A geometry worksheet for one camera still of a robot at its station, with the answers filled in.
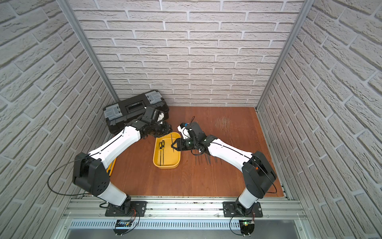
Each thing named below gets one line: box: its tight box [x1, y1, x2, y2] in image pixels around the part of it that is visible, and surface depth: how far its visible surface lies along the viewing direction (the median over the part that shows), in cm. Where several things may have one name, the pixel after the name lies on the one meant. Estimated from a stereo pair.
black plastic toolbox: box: [102, 89, 170, 134], surface depth 97 cm
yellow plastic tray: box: [152, 131, 182, 169], surface depth 93 cm
